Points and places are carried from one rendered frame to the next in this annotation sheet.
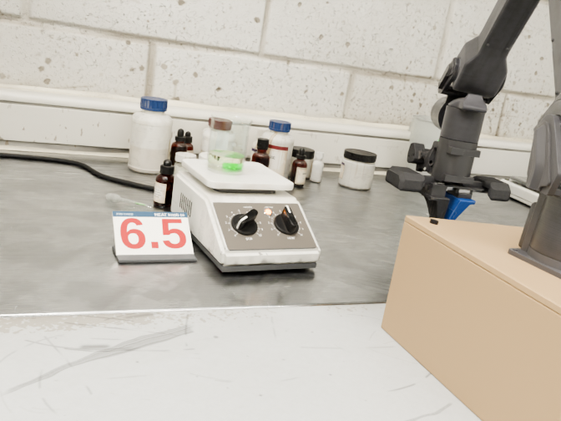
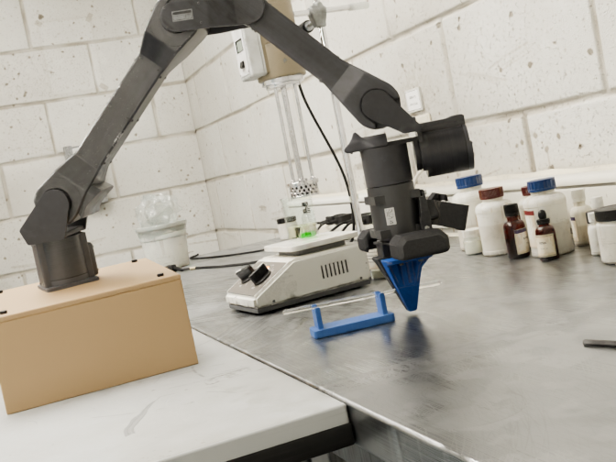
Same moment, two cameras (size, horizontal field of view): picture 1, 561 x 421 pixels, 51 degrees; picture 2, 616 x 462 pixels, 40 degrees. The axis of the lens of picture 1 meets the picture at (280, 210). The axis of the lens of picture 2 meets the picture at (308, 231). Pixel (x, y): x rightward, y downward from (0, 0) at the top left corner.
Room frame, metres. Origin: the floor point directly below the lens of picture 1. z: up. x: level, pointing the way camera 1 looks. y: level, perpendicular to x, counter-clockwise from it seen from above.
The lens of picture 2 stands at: (0.87, -1.28, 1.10)
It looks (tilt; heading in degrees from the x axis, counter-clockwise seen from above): 4 degrees down; 95
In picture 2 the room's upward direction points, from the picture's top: 11 degrees counter-clockwise
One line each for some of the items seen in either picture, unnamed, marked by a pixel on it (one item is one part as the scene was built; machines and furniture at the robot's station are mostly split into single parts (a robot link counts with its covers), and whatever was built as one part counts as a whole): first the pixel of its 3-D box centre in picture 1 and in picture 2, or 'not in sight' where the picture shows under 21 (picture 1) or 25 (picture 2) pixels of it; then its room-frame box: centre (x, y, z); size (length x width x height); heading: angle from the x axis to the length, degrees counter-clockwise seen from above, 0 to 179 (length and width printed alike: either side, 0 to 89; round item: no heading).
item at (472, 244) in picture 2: (184, 165); (474, 241); (1.03, 0.18, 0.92); 0.04 x 0.04 x 0.04
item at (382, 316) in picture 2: not in sight; (349, 313); (0.82, -0.27, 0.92); 0.10 x 0.03 x 0.04; 14
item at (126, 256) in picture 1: (154, 235); not in sight; (0.65, 0.14, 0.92); 0.09 x 0.06 x 0.04; 117
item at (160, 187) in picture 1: (165, 181); not in sight; (0.85, 0.18, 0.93); 0.03 x 0.03 x 0.07
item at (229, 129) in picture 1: (229, 144); (298, 216); (0.75, 0.08, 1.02); 0.06 x 0.05 x 0.08; 56
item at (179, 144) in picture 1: (179, 149); not in sight; (1.08, 0.20, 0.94); 0.03 x 0.03 x 0.08
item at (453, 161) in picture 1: (452, 165); (395, 218); (0.90, -0.25, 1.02); 0.19 x 0.06 x 0.08; 105
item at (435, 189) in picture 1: (452, 189); (399, 247); (0.90, -0.26, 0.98); 0.09 x 0.04 x 0.02; 105
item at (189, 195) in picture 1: (240, 211); (301, 271); (0.74, 0.05, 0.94); 0.22 x 0.13 x 0.08; 29
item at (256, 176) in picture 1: (236, 174); (310, 241); (0.77, 0.07, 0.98); 0.12 x 0.12 x 0.01; 29
